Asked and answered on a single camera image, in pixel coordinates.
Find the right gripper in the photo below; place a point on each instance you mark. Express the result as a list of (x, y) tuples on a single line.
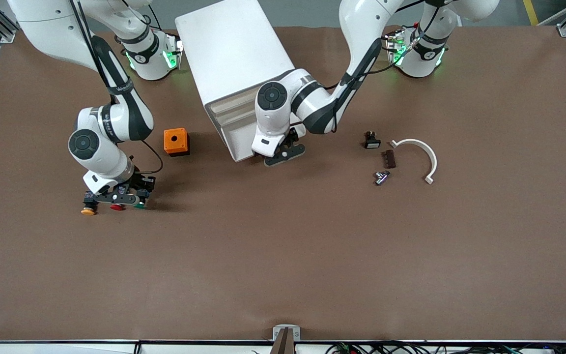
[(140, 182)]

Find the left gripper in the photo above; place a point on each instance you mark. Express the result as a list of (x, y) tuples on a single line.
[(292, 136)]

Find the green mushroom push button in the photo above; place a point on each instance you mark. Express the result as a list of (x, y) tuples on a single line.
[(140, 205)]

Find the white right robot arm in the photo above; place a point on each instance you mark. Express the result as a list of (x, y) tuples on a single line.
[(42, 24)]

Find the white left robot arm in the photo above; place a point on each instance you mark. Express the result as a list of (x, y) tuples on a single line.
[(356, 24)]

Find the red mushroom push button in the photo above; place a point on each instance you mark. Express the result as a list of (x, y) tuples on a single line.
[(117, 207)]

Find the yellow mushroom push button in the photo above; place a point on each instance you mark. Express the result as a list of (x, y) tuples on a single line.
[(88, 211)]

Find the metal tee fitting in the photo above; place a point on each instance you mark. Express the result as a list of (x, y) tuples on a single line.
[(382, 178)]

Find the brown ribbed cylinder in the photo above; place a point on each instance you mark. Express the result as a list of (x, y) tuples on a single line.
[(389, 159)]

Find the orange button enclosure box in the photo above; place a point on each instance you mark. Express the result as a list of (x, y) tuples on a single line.
[(175, 140)]

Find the white rectangular push switch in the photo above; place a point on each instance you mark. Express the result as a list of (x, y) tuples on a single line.
[(372, 142)]

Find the white table edge rail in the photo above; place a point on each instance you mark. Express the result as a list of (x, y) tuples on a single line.
[(67, 349)]

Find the metal table edge bracket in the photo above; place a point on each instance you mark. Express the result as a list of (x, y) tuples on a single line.
[(297, 334)]

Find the brown post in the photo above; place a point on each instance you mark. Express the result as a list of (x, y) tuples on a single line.
[(283, 344)]

